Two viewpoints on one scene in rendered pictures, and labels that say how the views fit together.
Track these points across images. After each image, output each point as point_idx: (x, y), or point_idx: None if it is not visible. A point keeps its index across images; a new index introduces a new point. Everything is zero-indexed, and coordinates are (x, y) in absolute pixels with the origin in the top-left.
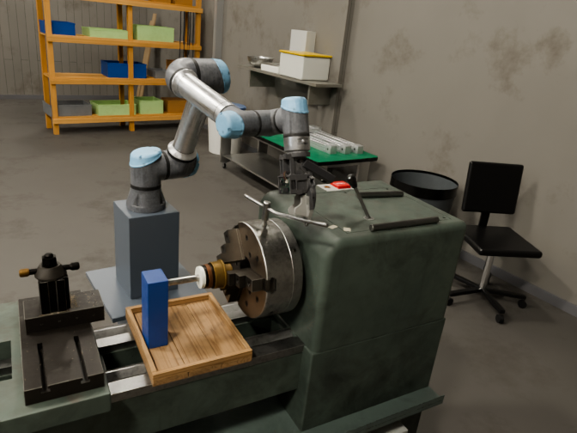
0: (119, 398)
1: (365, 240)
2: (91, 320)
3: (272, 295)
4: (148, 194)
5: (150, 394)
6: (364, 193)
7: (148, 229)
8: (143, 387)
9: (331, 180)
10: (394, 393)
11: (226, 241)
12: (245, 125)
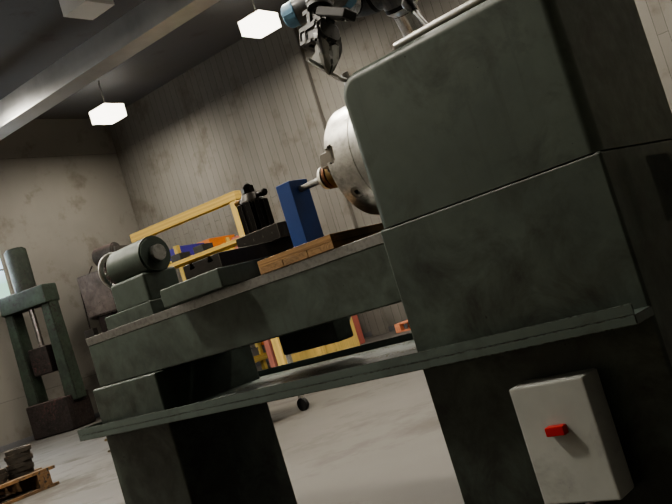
0: (246, 287)
1: (376, 62)
2: (272, 238)
3: (333, 165)
4: None
5: (267, 286)
6: None
7: None
8: (259, 276)
9: (341, 14)
10: (562, 311)
11: None
12: (293, 6)
